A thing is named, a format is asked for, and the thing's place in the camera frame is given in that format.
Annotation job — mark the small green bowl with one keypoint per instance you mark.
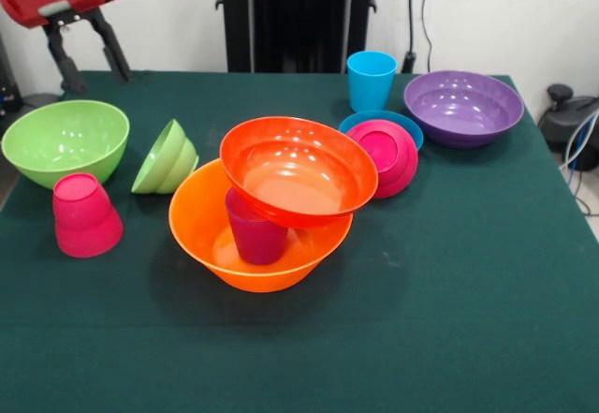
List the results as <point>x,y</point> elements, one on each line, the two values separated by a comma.
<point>168,160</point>

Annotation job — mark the purple bowl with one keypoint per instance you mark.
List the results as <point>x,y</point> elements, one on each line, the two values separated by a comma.
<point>463,108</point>

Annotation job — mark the black equipment box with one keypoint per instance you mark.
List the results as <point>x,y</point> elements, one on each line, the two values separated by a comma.
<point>7,80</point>

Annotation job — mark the pink bowl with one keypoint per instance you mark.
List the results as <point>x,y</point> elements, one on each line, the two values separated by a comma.
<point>398,160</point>

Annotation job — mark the purple cup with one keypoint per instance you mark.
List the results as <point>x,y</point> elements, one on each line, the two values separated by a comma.
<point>257,244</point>

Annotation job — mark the red bowl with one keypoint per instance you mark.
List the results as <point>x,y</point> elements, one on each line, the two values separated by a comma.
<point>299,169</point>

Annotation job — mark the blue cup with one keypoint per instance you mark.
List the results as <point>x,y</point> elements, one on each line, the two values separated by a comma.
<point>372,80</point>

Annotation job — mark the large orange bowl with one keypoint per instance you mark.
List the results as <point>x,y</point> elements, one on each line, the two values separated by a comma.
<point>196,225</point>

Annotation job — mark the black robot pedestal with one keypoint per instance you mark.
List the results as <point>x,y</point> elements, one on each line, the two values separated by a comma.
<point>299,15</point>

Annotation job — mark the pink cup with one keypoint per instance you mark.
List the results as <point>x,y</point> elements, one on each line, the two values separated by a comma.
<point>86,221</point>

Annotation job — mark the dark green tablecloth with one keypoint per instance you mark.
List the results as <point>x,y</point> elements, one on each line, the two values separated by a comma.
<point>398,268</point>

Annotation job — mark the blue bowl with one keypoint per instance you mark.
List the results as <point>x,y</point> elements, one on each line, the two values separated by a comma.
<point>412,127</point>

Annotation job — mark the large green bowl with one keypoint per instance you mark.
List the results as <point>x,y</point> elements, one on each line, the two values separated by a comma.
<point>65,146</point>

